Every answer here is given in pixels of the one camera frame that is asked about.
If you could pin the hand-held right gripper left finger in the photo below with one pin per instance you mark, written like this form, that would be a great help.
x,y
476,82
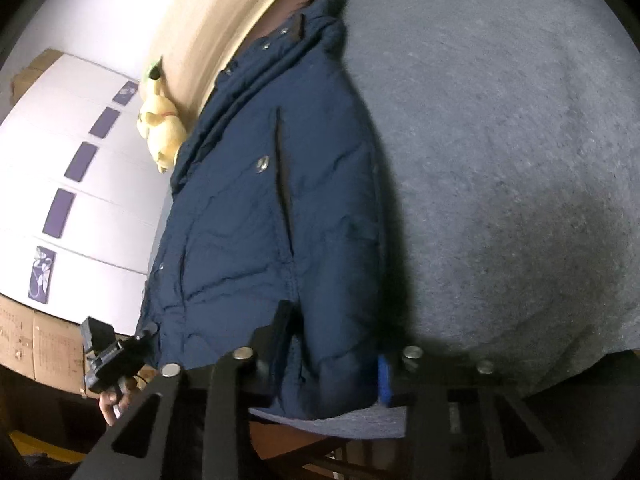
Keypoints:
x,y
265,345

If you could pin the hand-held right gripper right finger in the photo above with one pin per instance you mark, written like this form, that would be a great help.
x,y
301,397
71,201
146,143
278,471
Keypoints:
x,y
385,380

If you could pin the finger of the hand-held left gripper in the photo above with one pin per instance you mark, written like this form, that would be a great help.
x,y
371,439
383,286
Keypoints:
x,y
145,334

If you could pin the navy blue zip jacket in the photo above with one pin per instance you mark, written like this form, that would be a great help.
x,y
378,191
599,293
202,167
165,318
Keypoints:
x,y
260,210

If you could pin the person's left hand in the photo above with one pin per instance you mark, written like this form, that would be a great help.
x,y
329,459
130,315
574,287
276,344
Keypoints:
x,y
112,407

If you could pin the cardboard box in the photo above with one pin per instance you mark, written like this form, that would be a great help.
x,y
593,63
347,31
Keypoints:
x,y
50,345

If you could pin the white wardrobe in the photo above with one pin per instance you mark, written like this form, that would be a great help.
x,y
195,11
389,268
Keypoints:
x,y
100,210

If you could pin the yellow plush toy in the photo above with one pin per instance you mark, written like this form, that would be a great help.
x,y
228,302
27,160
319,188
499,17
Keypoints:
x,y
160,130

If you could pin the grey bed sheet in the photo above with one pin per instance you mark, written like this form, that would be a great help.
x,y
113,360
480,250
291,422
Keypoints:
x,y
500,160

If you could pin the green patterned cloth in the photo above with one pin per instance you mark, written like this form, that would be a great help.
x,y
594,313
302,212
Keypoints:
x,y
151,69

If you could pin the cardboard boxes on wardrobe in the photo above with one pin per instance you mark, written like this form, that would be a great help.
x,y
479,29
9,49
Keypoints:
x,y
30,72

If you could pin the wooden headboard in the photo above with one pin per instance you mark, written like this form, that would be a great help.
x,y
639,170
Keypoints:
x,y
210,25

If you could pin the wooden bed frame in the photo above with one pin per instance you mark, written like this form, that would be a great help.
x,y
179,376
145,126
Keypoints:
x,y
300,452

